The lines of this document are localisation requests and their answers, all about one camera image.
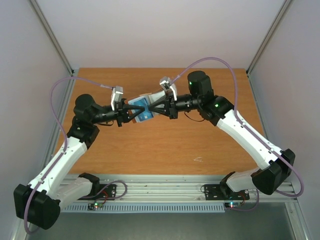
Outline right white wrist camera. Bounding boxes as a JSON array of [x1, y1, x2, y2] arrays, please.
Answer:
[[159, 76, 178, 101]]

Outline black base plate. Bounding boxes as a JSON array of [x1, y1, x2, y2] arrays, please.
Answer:
[[200, 184, 250, 201], [78, 184, 117, 201]]

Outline blue VIP card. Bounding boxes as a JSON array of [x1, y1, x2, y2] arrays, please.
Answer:
[[128, 97, 156, 124]]

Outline grey slotted cable duct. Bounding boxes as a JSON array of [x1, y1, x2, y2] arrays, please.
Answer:
[[63, 202, 225, 214]]

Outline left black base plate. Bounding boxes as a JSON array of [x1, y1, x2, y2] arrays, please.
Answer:
[[78, 184, 117, 201]]

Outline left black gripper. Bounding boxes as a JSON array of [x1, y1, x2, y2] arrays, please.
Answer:
[[91, 98, 145, 127]]

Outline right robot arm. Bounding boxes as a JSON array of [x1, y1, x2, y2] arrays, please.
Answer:
[[148, 70, 296, 198]]

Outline right aluminium corner post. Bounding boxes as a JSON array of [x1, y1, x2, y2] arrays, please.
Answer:
[[246, 0, 294, 77]]

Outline left circuit board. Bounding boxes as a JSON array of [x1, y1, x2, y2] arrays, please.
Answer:
[[87, 202, 104, 211]]

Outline purple cable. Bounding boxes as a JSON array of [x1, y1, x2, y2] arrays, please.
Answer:
[[23, 76, 116, 235], [171, 56, 305, 212]]

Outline brown leather card holder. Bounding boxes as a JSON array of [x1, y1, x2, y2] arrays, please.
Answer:
[[127, 90, 165, 123]]

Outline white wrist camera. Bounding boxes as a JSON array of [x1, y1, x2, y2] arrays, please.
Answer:
[[159, 76, 178, 101], [110, 85, 124, 111]]

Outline right circuit board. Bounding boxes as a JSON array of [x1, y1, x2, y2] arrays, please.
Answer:
[[224, 201, 242, 209]]

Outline aluminium corner post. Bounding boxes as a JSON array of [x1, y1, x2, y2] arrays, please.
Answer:
[[28, 0, 75, 76], [246, 0, 294, 77]]

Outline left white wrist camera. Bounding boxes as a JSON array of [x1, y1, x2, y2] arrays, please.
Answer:
[[110, 85, 124, 111]]

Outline left aluminium corner post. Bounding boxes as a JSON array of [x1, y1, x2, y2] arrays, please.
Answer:
[[28, 0, 75, 76]]

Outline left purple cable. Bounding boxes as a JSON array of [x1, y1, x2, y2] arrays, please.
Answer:
[[23, 76, 116, 235]]

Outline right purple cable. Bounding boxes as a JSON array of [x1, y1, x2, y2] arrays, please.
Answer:
[[171, 56, 305, 212]]

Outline circuit board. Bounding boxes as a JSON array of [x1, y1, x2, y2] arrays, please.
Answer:
[[224, 201, 242, 209], [87, 202, 104, 211]]

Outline aluminium rail frame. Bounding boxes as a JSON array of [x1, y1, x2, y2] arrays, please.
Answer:
[[58, 173, 298, 203]]

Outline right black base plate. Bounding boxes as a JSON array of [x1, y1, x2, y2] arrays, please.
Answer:
[[200, 184, 250, 201]]

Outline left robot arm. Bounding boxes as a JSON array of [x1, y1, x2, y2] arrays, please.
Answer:
[[13, 94, 145, 234]]

